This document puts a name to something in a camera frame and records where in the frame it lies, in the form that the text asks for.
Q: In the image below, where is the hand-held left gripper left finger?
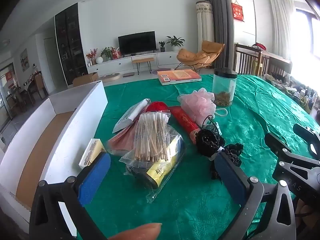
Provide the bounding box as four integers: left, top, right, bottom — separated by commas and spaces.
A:
29, 152, 111, 240

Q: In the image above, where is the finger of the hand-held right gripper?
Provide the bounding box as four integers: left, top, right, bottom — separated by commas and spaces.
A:
292, 123, 320, 155
264, 132, 297, 159

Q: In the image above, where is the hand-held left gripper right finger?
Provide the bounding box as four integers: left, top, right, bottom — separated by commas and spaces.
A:
214, 152, 297, 240

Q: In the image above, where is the pink face mask pack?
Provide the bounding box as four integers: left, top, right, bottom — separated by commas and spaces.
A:
107, 124, 140, 156

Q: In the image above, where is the white cardboard box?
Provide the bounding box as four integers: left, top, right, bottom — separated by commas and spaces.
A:
0, 80, 108, 238

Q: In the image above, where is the red patterned packet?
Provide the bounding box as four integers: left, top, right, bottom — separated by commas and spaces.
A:
169, 106, 200, 145

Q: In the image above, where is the bag of cotton swabs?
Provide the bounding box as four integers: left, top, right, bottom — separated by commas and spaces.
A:
134, 112, 173, 163

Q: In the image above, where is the grey wet wipes packet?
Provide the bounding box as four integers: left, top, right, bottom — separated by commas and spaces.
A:
112, 99, 151, 134

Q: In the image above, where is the pink bath loofah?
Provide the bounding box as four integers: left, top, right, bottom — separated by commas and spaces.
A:
177, 88, 228, 126

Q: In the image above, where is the person's left hand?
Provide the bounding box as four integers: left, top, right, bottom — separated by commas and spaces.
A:
107, 222, 163, 240

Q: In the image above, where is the small white yellow carton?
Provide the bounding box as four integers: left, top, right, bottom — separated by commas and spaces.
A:
79, 138, 107, 170

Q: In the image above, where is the pile of assorted clutter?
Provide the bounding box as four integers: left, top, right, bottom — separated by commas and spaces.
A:
265, 72, 320, 113

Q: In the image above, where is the black mesh loofah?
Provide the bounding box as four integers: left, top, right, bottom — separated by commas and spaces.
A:
196, 115, 244, 180

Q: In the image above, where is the green tablecloth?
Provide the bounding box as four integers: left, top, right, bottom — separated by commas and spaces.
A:
75, 74, 320, 240

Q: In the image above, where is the yellow blue packet in wrap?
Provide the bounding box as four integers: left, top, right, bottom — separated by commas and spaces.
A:
120, 134, 187, 204

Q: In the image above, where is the clear jar with black lid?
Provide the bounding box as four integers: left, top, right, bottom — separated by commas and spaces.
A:
212, 68, 238, 107

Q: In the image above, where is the dark wooden slatted bench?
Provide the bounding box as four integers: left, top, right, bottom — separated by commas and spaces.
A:
235, 43, 292, 77

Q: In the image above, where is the brown cardboard box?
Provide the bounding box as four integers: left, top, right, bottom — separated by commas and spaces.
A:
72, 72, 99, 87

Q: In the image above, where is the beige oval floor stand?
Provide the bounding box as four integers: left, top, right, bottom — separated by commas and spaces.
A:
101, 72, 121, 82

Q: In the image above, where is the wooden dining chair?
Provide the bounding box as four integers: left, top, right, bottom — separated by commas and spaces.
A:
27, 71, 49, 100

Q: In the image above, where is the white sheer curtain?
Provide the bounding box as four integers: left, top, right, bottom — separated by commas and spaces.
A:
269, 0, 299, 60

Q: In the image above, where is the orange book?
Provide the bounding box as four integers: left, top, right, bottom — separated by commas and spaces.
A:
157, 70, 202, 85

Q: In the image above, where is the white television cabinet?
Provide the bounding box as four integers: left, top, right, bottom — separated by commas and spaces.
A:
86, 51, 187, 77

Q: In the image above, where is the orange lounge chair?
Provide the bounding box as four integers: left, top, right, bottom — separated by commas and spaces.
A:
175, 40, 225, 71

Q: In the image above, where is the red flower arrangement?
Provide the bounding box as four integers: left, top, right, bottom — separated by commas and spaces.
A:
86, 49, 98, 66

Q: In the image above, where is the bushy green potted plant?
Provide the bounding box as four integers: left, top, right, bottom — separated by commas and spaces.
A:
100, 47, 114, 61

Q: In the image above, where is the wooden bench with hairpin legs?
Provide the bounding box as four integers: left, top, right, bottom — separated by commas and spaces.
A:
132, 57, 155, 75

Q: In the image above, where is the black glass display cabinet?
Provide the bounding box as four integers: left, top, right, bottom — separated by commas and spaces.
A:
54, 5, 88, 85

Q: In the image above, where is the grey curtain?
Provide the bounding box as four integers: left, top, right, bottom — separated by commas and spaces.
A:
203, 0, 235, 69

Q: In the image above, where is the covered standing air conditioner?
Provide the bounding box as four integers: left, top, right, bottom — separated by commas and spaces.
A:
196, 1, 215, 68

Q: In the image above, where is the black television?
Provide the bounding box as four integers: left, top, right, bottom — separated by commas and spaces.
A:
118, 31, 157, 55

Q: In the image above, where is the large potted green plant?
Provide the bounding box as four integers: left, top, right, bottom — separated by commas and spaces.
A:
166, 35, 185, 52

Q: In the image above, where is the framed wall painting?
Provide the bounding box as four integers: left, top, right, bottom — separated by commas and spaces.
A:
20, 48, 30, 72

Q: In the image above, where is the red wall hanging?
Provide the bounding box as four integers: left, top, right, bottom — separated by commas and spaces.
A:
231, 2, 244, 22

